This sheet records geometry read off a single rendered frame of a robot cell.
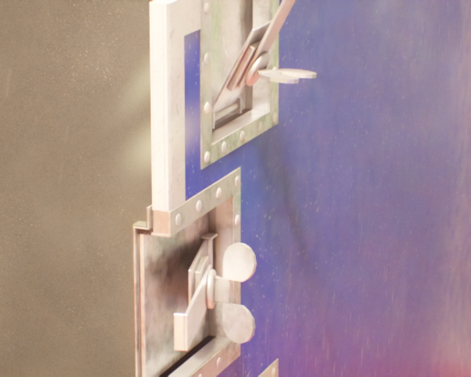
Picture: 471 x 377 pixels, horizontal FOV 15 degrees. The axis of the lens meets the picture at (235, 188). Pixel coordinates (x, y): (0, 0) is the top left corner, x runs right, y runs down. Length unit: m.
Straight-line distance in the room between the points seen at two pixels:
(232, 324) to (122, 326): 1.14
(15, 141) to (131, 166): 0.16
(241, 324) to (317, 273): 0.22
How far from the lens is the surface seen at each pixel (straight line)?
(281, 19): 1.09
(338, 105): 1.29
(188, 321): 1.02
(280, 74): 1.09
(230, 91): 1.11
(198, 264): 1.08
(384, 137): 1.41
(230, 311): 1.08
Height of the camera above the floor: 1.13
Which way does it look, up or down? 16 degrees down
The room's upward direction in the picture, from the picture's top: straight up
